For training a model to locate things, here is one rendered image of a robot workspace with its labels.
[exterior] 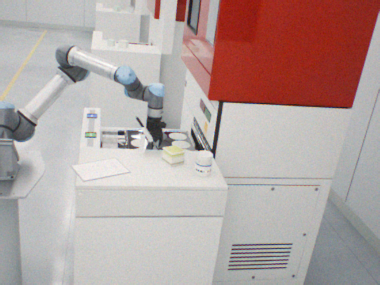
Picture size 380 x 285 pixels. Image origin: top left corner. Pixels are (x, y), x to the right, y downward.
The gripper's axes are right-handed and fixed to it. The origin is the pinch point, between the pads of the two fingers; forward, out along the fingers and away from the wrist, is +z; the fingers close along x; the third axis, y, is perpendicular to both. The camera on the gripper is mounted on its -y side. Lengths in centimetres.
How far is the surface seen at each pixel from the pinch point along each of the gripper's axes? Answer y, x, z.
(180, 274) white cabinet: 32, 31, 41
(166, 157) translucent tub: 18.8, 14.2, -8.4
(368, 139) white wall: -155, 113, 22
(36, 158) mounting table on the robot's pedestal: 21, -53, 9
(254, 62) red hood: -13, 40, -50
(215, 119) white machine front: -6.5, 27.7, -21.6
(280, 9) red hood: -17, 47, -74
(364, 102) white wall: -170, 105, -2
